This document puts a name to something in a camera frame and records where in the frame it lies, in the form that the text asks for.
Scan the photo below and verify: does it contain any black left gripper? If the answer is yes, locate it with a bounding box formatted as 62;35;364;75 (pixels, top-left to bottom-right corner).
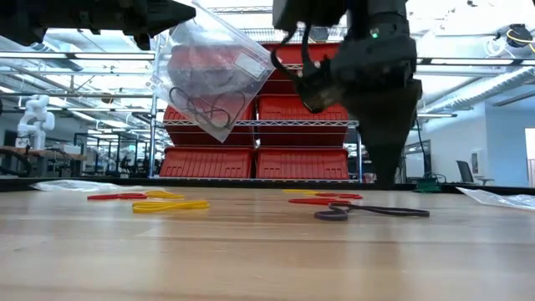
119;0;197;51

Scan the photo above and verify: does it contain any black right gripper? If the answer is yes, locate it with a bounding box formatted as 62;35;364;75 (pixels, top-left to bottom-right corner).
299;34;424;190

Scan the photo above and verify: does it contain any clear plastic zip bag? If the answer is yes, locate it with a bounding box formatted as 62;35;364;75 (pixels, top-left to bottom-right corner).
28;179;145;193
455;186;535;212
145;2;277;143

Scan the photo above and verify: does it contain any red rubber band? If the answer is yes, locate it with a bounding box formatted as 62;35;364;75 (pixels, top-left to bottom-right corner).
288;197;353;208
87;192;148;202
313;192;364;201

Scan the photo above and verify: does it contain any dark office chair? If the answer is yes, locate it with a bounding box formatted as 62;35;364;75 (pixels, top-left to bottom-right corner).
455;160;495;186

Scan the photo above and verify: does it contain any red plastic storage bin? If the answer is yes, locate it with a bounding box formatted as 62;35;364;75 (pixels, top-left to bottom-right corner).
257;94;349;147
159;146;253;180
163;104;257;147
259;41;349;95
255;146;350;181

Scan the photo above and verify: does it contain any wooden workbench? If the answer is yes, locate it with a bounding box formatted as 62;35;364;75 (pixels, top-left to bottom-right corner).
0;145;89;177

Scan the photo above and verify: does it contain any thin black hanging cable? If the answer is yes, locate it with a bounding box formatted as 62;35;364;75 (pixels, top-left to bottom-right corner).
413;119;432;179

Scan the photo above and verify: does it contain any chrome wire shelf rack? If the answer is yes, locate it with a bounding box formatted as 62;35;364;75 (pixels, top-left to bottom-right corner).
148;4;365;184

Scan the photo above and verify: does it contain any black aluminium table frame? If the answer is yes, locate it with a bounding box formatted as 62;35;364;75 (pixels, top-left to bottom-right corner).
0;177;535;194

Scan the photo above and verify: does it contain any black ceiling cable reel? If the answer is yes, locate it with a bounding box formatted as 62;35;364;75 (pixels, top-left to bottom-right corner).
504;23;535;50

